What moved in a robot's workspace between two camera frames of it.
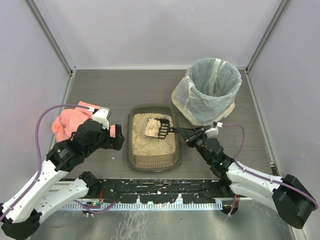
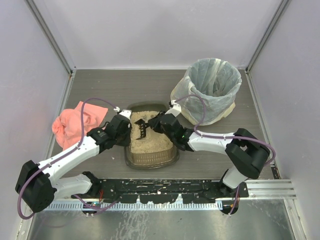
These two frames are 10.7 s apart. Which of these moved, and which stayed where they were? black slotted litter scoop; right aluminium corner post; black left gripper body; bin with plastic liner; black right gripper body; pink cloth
Moved: black slotted litter scoop; black left gripper body; black right gripper body
Stayed: right aluminium corner post; pink cloth; bin with plastic liner
